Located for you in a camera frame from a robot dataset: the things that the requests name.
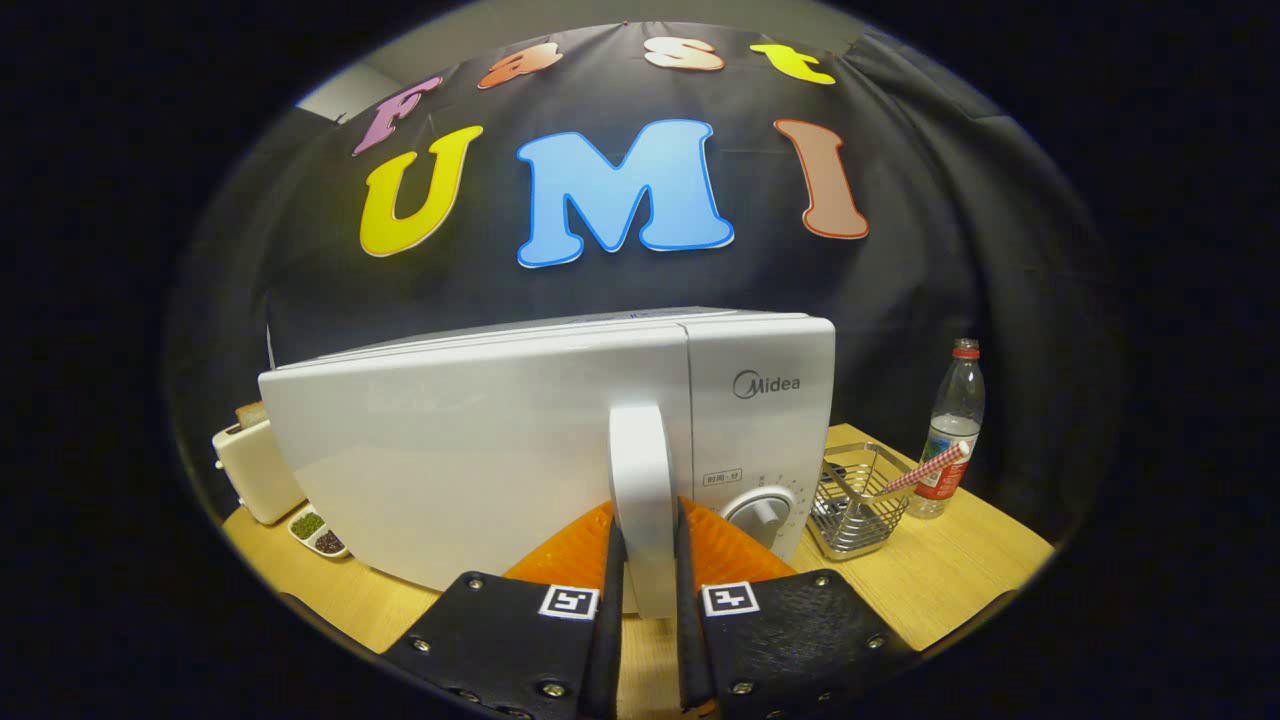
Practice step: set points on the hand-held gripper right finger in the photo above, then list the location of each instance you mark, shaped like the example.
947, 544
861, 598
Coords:
780, 640

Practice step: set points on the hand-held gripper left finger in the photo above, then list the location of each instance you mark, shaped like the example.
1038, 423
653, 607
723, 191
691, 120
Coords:
520, 640

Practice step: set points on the white microwave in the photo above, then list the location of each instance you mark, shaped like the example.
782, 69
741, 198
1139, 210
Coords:
450, 450

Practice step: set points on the divided white dish with beans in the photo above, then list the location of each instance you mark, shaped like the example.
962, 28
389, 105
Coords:
318, 532

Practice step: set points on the red checked straw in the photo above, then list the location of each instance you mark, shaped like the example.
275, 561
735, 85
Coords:
930, 466

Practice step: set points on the clear bottle with red label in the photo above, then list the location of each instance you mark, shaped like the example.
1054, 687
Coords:
955, 410

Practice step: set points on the cream toaster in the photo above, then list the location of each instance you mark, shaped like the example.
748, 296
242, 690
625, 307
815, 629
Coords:
255, 475

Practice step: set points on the brown toast slice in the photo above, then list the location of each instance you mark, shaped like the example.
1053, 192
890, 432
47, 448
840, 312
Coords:
250, 413

